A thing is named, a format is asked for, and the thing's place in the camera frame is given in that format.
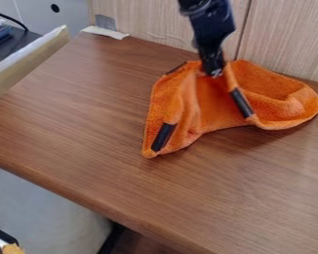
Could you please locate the black desk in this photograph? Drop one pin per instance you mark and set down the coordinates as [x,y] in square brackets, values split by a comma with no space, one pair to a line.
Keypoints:
[6,41]

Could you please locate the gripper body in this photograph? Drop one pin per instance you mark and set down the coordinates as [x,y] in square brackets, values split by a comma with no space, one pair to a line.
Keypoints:
[212,31]

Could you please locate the orange cloth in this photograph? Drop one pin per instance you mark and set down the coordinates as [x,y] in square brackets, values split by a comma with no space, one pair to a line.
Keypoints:
[272,99]

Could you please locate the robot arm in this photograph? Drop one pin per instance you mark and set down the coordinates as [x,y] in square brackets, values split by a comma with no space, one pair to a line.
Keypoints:
[200,5]

